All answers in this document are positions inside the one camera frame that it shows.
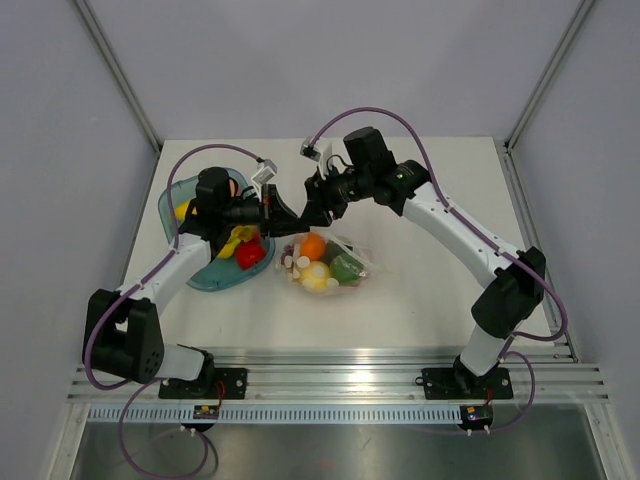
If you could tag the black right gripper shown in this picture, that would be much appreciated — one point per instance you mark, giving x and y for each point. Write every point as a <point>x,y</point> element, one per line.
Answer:
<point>321,200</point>

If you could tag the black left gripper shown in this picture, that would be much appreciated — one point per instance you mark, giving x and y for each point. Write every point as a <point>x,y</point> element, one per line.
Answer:
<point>276,219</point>

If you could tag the dark red grape bunch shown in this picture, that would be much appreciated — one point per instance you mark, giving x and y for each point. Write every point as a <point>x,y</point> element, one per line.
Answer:
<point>290,255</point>

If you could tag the orange fruit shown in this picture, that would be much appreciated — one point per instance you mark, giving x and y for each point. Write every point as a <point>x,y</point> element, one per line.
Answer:
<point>313,246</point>

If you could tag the clear dotted zip bag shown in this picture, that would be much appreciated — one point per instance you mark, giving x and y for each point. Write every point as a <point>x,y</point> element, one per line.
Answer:
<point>335,245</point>

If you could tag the dark green avocado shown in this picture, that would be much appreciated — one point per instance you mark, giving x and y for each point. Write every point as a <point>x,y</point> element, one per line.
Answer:
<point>346,270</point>

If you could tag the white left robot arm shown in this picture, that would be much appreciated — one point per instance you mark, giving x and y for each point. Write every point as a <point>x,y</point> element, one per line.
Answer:
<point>123,337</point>

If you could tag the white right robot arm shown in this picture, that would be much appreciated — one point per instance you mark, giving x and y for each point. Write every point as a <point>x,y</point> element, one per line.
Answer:
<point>510,278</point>

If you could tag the bright red apple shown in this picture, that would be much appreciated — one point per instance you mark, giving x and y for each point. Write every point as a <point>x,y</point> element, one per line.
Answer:
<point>249,254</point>

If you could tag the teal plastic fruit basket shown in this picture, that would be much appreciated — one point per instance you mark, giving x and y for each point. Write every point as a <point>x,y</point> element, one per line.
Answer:
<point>222,273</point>

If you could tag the yellow mango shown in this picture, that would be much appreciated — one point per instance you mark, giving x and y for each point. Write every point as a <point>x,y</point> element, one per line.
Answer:
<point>181,211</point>

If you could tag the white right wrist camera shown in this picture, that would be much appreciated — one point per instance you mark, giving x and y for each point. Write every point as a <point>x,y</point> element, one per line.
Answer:
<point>320,152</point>

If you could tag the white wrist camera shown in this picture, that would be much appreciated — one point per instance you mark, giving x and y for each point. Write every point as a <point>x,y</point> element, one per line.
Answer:
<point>265,172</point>
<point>320,152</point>

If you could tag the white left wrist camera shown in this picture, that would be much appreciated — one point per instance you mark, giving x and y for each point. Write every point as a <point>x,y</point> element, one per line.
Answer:
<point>265,172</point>

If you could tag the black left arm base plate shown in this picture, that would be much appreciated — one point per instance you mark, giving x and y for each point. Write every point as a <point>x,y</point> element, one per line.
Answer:
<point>223,382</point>

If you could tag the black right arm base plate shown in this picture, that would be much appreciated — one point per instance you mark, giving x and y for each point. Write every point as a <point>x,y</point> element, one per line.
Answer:
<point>456,383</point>

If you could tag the left aluminium frame post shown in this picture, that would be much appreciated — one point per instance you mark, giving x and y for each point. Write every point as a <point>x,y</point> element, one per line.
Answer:
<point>99,38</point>

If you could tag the aluminium frame post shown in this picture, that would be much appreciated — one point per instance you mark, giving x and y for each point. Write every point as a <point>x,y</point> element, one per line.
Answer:
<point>550,72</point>
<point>99,38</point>

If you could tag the white slotted cable duct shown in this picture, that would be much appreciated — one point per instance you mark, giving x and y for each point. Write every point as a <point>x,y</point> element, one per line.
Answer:
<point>294,414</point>

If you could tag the aluminium table rail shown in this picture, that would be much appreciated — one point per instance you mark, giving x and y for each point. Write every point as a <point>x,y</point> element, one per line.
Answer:
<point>387,375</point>

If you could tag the right aluminium frame post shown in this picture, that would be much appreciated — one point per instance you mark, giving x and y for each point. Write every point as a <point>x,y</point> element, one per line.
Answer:
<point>550,72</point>

